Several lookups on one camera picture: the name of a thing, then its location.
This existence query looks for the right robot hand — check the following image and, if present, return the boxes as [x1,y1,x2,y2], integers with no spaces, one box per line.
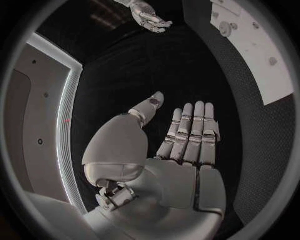
[129,1,174,34]

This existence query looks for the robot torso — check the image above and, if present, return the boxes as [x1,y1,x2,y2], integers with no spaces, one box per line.
[4,32,89,215]

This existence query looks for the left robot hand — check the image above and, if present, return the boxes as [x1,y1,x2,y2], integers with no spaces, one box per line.
[81,91,228,240]

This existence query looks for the white task board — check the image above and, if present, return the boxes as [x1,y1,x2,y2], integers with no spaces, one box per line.
[210,0,295,106]

